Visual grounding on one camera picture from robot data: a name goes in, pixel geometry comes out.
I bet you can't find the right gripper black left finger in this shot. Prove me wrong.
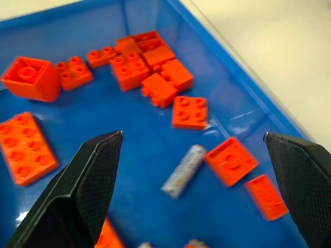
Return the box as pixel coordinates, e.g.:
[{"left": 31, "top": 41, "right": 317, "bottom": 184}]
[{"left": 5, "top": 130, "right": 125, "bottom": 248}]

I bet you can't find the tall square orange toy brick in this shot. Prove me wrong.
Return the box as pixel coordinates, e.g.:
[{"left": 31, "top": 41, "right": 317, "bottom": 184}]
[{"left": 1, "top": 56, "right": 62, "bottom": 103}]

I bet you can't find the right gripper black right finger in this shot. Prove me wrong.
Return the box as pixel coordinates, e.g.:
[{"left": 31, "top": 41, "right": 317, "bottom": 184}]
[{"left": 263, "top": 131, "right": 331, "bottom": 248}]

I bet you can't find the long orange toy brick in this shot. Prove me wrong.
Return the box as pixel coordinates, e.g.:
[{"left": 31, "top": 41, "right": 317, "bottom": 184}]
[{"left": 0, "top": 111, "right": 61, "bottom": 187}]

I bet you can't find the small orange toy brick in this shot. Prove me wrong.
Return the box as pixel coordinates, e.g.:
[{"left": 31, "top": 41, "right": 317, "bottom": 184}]
[
  {"left": 244, "top": 174, "right": 289, "bottom": 222},
  {"left": 86, "top": 46, "right": 118, "bottom": 69}
]

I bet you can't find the grey AA battery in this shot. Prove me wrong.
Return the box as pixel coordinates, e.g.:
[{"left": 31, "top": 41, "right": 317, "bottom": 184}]
[{"left": 160, "top": 144, "right": 207, "bottom": 199}]

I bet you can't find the blue plastic bin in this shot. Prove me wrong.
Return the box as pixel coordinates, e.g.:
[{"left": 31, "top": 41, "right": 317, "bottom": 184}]
[{"left": 0, "top": 0, "right": 313, "bottom": 248}]

